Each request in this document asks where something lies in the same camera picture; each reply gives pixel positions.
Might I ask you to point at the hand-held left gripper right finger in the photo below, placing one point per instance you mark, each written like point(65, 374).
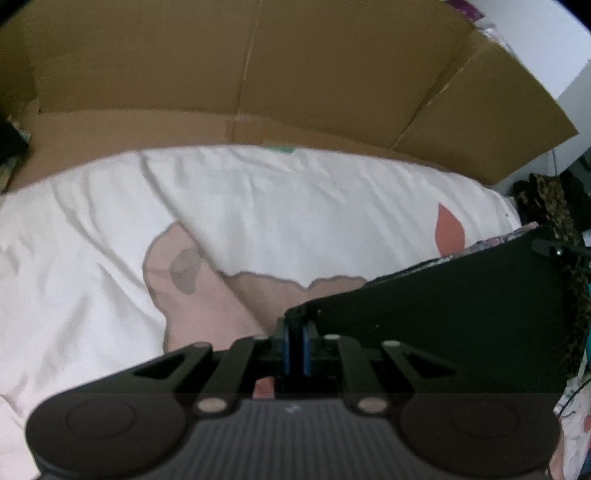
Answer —
point(305, 348)

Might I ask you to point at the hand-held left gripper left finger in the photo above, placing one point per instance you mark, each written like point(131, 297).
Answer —
point(286, 347)

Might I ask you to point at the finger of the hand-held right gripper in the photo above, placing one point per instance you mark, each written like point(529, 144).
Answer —
point(554, 250)

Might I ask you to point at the black shorts with bear-print panels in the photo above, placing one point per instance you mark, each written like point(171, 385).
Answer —
point(461, 304)

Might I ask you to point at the leopard print cloth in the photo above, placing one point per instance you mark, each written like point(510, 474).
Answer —
point(545, 203)

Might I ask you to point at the cream bear-print blanket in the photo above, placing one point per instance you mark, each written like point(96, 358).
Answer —
point(277, 207)

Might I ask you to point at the flattened cardboard sheet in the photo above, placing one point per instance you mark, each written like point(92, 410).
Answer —
point(277, 69)

